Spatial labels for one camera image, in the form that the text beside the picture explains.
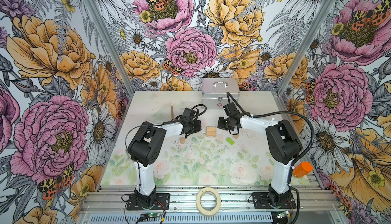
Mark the natural wood rectangular block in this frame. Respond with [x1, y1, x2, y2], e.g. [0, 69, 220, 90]
[206, 127, 216, 137]

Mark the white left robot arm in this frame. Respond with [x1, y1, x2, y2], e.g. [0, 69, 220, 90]
[126, 104, 207, 209]

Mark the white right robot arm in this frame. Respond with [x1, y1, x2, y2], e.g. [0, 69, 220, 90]
[217, 102, 302, 208]

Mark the green wood block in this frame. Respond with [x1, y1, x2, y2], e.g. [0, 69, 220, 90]
[226, 137, 235, 146]

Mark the silver aluminium first aid case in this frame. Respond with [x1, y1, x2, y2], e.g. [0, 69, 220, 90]
[202, 78, 240, 110]

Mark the orange pill bottle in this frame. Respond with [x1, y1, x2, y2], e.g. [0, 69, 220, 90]
[292, 161, 313, 178]

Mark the masking tape roll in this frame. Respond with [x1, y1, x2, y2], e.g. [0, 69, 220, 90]
[195, 187, 222, 217]

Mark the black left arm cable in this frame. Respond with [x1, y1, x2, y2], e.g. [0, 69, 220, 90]
[124, 104, 208, 194]

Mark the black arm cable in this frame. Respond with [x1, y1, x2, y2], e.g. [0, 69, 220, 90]
[124, 104, 208, 194]
[225, 92, 315, 224]

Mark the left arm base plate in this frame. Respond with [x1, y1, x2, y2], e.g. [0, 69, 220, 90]
[125, 193, 171, 211]

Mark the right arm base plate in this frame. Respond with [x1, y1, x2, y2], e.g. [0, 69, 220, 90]
[250, 191, 296, 209]

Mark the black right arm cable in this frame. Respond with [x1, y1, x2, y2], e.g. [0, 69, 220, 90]
[225, 92, 315, 224]

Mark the aluminium corner frame post right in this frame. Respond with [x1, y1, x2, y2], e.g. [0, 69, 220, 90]
[276, 0, 337, 95]

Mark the aluminium corner frame post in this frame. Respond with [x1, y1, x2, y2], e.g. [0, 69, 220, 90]
[276, 0, 337, 95]
[83, 0, 135, 99]

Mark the aluminium corner frame post left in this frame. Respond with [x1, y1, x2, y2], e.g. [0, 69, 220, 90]
[83, 0, 135, 99]

